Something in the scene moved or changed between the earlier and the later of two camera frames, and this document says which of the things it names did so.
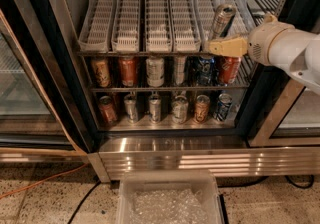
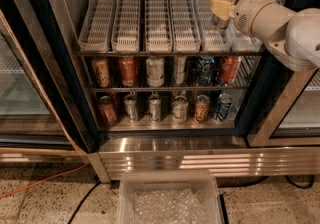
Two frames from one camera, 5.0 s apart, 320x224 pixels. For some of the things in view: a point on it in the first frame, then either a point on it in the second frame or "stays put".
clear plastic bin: (168, 196) stays put
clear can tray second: (127, 14) stays put
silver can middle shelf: (179, 68) stays put
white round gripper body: (264, 42) to (248, 13)
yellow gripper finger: (232, 47) to (222, 8)
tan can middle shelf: (101, 72) stays put
